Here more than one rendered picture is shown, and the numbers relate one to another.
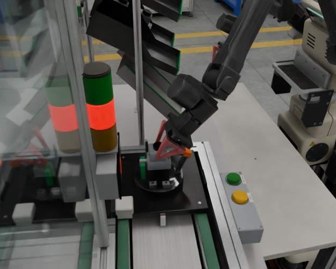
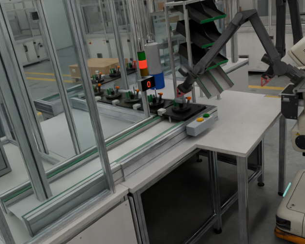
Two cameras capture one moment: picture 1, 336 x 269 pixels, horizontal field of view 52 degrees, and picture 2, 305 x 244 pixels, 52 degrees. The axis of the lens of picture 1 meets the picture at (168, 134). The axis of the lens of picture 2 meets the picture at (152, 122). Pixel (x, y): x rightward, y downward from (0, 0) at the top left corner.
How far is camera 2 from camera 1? 162 cm
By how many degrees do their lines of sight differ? 48
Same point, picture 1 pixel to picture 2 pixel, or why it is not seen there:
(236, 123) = (255, 112)
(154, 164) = (176, 99)
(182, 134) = (183, 87)
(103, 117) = (140, 64)
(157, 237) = (165, 124)
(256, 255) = (193, 143)
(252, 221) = (193, 125)
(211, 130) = (238, 111)
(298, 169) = (255, 130)
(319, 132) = (300, 126)
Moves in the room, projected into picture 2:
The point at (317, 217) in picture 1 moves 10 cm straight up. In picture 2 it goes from (235, 143) to (234, 128)
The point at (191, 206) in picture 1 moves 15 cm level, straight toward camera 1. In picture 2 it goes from (180, 116) to (161, 124)
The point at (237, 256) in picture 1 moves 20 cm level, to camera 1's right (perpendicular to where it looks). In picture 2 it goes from (176, 129) to (201, 138)
